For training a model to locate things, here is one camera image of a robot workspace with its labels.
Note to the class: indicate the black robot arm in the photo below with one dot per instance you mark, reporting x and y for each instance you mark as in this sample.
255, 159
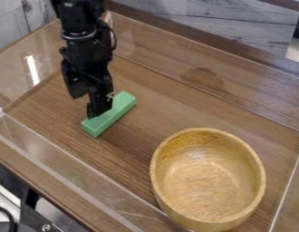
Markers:
77, 14

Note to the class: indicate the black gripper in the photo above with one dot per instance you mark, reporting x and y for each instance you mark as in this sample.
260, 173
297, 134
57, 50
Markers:
85, 59

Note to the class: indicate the clear acrylic tray walls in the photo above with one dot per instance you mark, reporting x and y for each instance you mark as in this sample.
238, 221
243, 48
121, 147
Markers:
194, 81

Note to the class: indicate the black table leg bracket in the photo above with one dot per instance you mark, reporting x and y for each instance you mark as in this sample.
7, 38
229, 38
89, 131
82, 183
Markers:
29, 217

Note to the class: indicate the green rectangular block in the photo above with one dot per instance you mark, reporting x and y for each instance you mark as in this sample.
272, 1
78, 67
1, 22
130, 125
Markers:
123, 102

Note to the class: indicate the brown wooden bowl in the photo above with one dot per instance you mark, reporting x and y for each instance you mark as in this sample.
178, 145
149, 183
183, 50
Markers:
207, 179

